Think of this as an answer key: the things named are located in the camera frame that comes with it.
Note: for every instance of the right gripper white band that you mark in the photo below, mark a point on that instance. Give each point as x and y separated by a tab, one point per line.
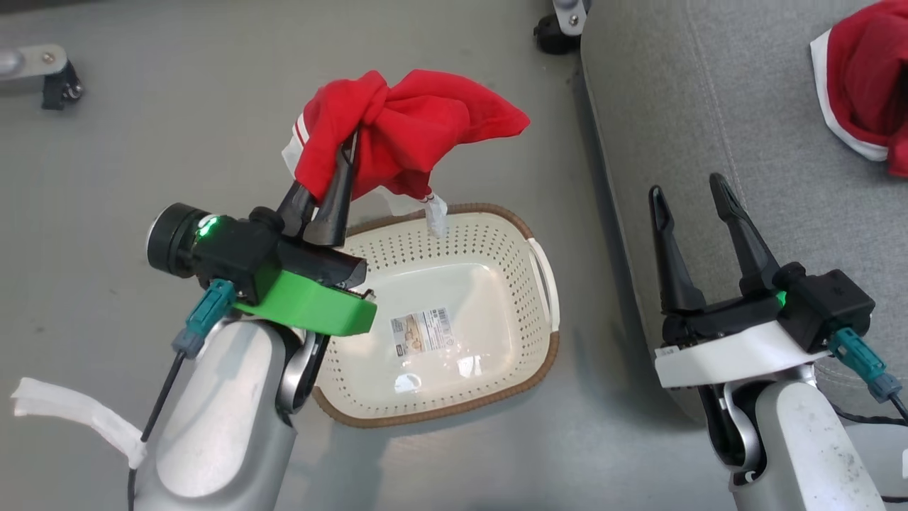
731	351

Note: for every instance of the black caster wheel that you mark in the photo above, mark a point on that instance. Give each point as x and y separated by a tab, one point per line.
60	89
552	35

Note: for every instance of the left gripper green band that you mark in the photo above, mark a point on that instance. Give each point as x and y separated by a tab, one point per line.
312	305

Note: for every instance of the grey partition foot tubular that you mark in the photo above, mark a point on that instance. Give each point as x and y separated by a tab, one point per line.
571	14

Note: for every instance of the paper label sticker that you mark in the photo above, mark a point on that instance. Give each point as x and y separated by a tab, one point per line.
422	331

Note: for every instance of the white tape strip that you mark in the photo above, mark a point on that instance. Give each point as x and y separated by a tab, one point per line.
71	411

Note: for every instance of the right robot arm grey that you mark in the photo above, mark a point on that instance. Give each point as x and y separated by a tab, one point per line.
809	454

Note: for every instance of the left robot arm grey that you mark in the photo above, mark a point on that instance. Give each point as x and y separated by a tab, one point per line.
227	426

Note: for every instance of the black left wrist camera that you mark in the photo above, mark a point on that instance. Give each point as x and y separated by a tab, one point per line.
227	255

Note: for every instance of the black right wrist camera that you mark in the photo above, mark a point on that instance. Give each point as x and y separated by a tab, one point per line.
830	305

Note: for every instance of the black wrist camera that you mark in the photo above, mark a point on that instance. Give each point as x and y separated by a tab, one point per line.
227	255
830	305

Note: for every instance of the red garment striped cuff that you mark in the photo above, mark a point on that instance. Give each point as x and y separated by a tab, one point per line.
411	121

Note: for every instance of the cream perforated laundry basket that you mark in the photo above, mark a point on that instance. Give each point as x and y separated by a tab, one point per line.
482	284

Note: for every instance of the grey fabric sofa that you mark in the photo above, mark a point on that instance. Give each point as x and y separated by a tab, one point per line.
709	106

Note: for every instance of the red garment wide white hem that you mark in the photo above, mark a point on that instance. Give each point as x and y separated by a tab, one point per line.
869	78

